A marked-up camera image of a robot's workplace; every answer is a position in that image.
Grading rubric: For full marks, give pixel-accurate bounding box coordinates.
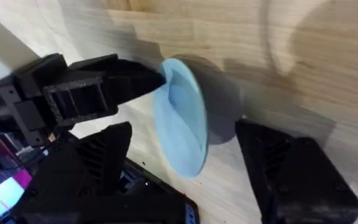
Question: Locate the computer screen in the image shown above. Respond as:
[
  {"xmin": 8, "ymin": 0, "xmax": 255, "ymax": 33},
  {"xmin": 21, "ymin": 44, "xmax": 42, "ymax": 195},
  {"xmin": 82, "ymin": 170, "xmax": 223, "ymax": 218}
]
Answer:
[{"xmin": 0, "ymin": 133, "xmax": 34, "ymax": 222}]

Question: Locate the light blue plate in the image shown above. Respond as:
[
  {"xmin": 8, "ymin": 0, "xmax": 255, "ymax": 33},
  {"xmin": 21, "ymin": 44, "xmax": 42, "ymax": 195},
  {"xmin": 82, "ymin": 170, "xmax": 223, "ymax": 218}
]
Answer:
[{"xmin": 152, "ymin": 57, "xmax": 209, "ymax": 180}]

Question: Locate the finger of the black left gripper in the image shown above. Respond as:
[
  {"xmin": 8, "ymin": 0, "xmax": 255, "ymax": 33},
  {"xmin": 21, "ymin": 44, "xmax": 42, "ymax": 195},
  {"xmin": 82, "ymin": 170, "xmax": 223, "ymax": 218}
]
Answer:
[
  {"xmin": 68, "ymin": 53, "xmax": 155, "ymax": 78},
  {"xmin": 43, "ymin": 62, "xmax": 168, "ymax": 126}
]

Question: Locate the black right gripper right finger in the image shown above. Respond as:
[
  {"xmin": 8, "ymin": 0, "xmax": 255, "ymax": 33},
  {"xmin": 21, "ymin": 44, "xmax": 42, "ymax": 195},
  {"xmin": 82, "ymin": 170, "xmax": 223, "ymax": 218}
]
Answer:
[{"xmin": 234, "ymin": 119, "xmax": 358, "ymax": 224}]

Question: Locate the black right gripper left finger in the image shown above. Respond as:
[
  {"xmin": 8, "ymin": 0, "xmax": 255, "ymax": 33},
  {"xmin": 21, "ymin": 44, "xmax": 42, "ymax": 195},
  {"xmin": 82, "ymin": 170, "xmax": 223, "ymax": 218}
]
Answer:
[{"xmin": 20, "ymin": 121, "xmax": 133, "ymax": 208}]

